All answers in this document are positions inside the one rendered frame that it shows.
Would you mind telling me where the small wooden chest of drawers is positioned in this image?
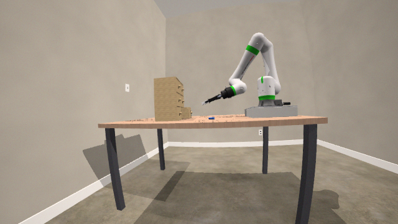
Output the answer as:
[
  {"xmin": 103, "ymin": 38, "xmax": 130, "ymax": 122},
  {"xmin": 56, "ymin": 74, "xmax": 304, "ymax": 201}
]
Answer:
[{"xmin": 154, "ymin": 77, "xmax": 184, "ymax": 121}]

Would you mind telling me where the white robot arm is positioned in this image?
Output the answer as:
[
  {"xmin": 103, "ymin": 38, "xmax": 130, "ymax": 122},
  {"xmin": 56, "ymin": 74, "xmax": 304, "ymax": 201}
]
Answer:
[{"xmin": 225, "ymin": 33, "xmax": 290, "ymax": 106}]

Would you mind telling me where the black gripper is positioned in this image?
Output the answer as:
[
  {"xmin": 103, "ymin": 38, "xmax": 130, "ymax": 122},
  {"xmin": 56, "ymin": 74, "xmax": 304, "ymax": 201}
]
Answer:
[{"xmin": 202, "ymin": 90, "xmax": 228, "ymax": 105}]

